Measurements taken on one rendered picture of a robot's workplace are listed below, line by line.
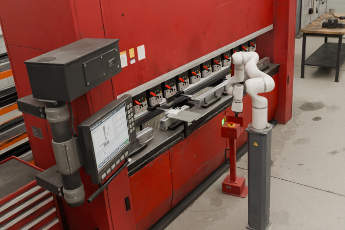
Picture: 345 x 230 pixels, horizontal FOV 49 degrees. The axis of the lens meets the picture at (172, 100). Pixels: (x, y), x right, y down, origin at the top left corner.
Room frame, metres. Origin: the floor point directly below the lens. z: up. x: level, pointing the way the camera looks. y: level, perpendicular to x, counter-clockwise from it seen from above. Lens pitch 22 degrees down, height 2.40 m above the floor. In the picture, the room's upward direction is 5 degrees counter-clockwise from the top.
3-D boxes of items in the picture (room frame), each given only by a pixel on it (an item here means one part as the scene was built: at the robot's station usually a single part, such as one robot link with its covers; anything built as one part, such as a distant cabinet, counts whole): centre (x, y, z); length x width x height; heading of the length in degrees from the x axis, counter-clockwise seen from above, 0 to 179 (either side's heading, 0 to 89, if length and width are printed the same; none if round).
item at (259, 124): (2.74, -0.69, 1.09); 0.19 x 0.19 x 0.18
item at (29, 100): (2.02, 0.64, 1.66); 0.40 x 0.24 x 0.07; 140
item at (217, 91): (4.17, -0.78, 0.92); 1.67 x 0.06 x 0.10; 140
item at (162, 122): (3.24, -0.01, 0.92); 0.39 x 0.06 x 0.10; 140
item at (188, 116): (3.10, -0.09, 1.00); 0.26 x 0.18 x 0.01; 50
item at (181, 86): (3.33, -0.09, 1.26); 0.15 x 0.09 x 0.17; 140
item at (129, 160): (1.89, 0.40, 1.20); 0.45 x 0.03 x 0.08; 155
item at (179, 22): (3.70, -0.39, 1.74); 3.00 x 0.08 x 0.80; 140
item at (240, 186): (3.29, -0.59, 0.06); 0.25 x 0.20 x 0.12; 62
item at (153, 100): (3.02, 0.16, 1.26); 0.15 x 0.09 x 0.17; 140
